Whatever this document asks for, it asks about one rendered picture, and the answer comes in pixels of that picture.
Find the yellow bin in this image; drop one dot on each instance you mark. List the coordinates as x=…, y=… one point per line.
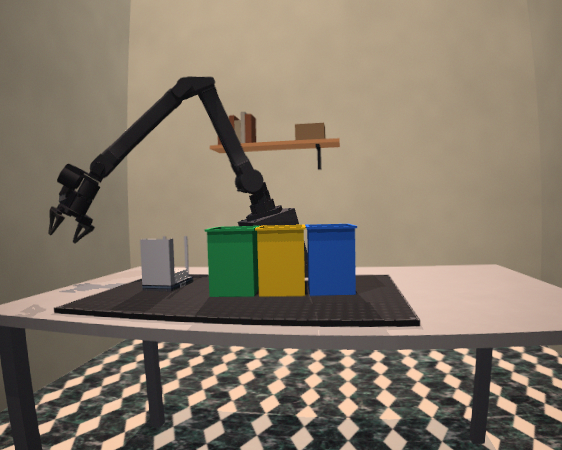
x=281, y=260

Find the green open-top bin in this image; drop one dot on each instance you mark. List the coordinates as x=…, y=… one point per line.
x=232, y=261

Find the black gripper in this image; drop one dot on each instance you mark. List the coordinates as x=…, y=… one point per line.
x=78, y=208

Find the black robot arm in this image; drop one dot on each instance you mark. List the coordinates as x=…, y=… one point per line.
x=251, y=180

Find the blue bin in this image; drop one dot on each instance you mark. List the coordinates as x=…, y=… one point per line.
x=331, y=259

